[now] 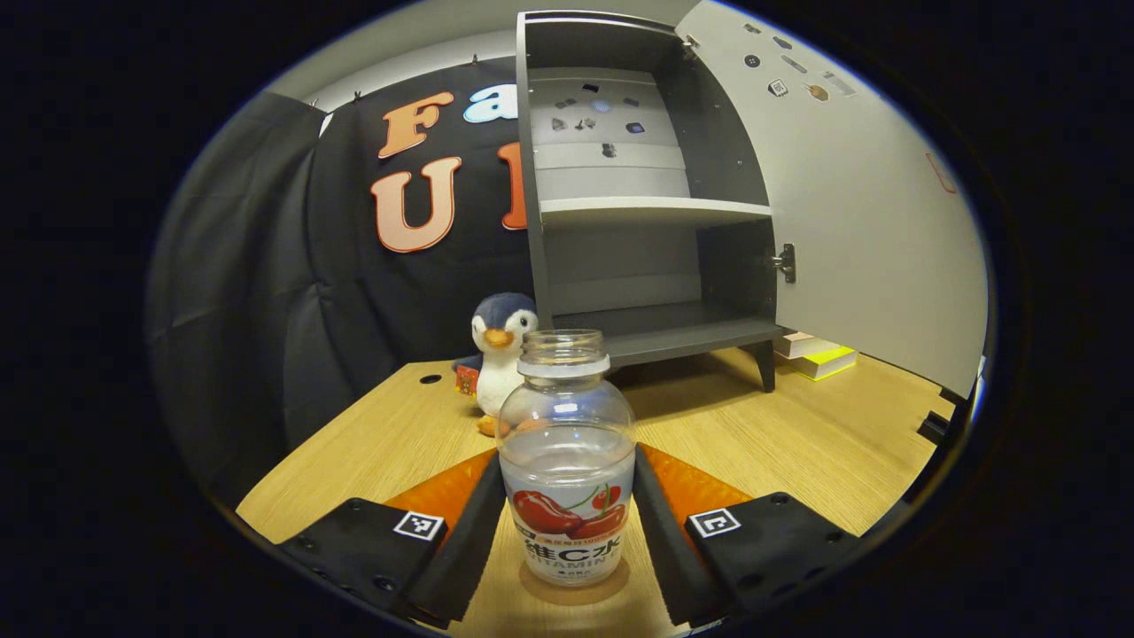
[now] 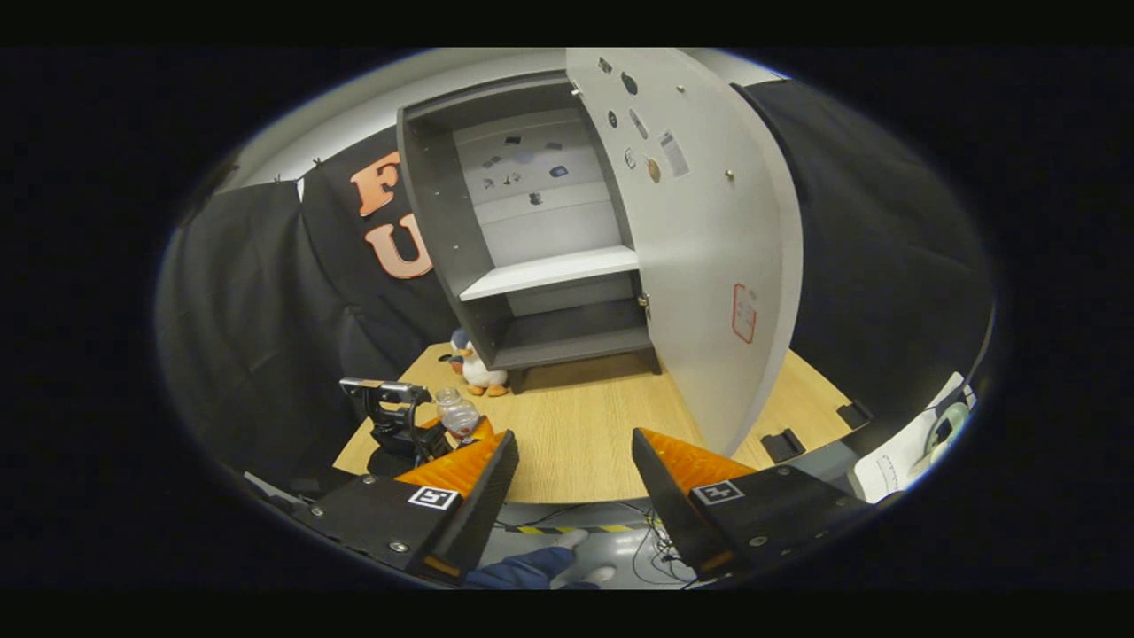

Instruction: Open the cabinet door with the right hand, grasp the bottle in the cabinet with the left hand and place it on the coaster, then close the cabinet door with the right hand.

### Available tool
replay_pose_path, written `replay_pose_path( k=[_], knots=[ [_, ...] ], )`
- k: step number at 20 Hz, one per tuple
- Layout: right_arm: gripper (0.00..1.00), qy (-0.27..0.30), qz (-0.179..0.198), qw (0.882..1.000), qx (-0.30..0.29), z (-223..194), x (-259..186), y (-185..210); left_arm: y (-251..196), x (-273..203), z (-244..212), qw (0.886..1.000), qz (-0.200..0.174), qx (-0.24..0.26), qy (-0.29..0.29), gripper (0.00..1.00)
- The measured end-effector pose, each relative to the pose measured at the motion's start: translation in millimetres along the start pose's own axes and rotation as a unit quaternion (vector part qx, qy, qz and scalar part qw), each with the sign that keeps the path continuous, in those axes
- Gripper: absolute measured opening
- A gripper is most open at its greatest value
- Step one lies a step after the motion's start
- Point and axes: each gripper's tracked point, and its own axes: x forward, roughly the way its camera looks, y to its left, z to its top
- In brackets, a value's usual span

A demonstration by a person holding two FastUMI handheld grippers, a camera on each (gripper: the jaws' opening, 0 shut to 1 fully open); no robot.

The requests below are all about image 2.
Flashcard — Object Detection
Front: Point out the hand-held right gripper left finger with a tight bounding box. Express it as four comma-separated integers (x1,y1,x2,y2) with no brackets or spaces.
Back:
297,430,521,584

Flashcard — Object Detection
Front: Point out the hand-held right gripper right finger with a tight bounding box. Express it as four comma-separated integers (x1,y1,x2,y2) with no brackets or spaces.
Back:
631,427,874,581

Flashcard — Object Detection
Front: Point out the clear plastic bottle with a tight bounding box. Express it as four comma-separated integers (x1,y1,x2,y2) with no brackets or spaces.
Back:
434,387,482,441

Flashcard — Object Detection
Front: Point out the beige cabinet door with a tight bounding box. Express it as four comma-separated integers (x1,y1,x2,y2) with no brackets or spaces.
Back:
565,47,804,457

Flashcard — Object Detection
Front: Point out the white cabinet shelf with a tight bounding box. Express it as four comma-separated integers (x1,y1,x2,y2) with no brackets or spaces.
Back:
458,245,641,302

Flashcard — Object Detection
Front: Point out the dark grey cabinet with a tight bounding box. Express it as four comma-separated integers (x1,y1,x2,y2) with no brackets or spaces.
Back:
396,71,663,395

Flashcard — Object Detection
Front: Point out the penguin plush toy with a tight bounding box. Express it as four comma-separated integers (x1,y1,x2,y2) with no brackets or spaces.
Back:
440,328,510,397

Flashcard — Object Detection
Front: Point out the person's blue trouser leg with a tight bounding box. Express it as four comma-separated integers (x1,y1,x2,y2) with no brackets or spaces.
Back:
462,545,577,591

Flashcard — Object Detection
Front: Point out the yellow black floor tape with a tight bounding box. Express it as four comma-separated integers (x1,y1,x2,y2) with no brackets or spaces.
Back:
517,522,636,535

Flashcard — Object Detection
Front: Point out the small black holder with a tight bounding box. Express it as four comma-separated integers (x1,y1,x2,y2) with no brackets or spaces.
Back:
760,428,807,464

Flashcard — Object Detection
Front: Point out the black backdrop cloth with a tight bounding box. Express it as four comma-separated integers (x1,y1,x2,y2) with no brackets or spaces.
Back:
155,78,993,497

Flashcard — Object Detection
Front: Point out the round white device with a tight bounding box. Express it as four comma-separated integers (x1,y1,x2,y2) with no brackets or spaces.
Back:
924,401,973,455

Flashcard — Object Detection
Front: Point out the black floor cable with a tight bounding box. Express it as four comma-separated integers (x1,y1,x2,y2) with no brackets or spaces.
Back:
620,501,701,581

